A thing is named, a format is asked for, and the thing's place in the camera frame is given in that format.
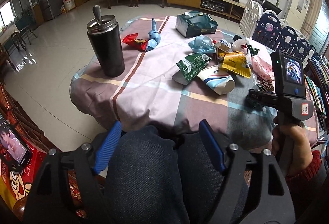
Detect green white snack packet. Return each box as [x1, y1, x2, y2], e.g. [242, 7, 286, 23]
[176, 53, 211, 85]

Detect white blue paper cup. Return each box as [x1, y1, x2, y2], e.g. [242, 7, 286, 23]
[197, 65, 235, 95]

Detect yellow wooden tv cabinet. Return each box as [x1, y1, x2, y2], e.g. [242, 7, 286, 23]
[166, 0, 245, 22]

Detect dark green tissue box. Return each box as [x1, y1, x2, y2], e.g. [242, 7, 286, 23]
[176, 11, 218, 38]

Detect person's legs dark jeans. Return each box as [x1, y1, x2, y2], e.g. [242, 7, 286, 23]
[103, 125, 249, 224]

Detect person's right hand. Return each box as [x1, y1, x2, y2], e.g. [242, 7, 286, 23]
[271, 115, 314, 176]

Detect colourful books on table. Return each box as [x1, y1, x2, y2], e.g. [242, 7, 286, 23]
[305, 52, 328, 132]

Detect blue white baby fence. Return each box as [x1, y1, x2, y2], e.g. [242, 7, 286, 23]
[239, 0, 317, 61]

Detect black steel thermos cup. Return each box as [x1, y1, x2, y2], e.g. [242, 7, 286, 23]
[87, 5, 125, 78]

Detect pink plastic bag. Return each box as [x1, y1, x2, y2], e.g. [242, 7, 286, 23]
[251, 55, 274, 83]

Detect light blue face mask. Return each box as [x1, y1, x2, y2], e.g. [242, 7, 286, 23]
[188, 35, 216, 54]

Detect white air conditioner cabinet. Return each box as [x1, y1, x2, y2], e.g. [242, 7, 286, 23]
[284, 0, 310, 30]

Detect yellow snack bag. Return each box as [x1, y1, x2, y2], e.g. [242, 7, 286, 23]
[216, 51, 251, 78]

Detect black smartphone playing video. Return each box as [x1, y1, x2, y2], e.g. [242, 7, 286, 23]
[1, 116, 31, 168]

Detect plaid pink grey tablecloth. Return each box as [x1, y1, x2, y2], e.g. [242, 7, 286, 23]
[69, 15, 320, 150]

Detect red snack wrapper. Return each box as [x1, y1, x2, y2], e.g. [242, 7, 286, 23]
[122, 33, 148, 52]

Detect white plastic bag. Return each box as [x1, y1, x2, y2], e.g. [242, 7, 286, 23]
[231, 38, 250, 55]

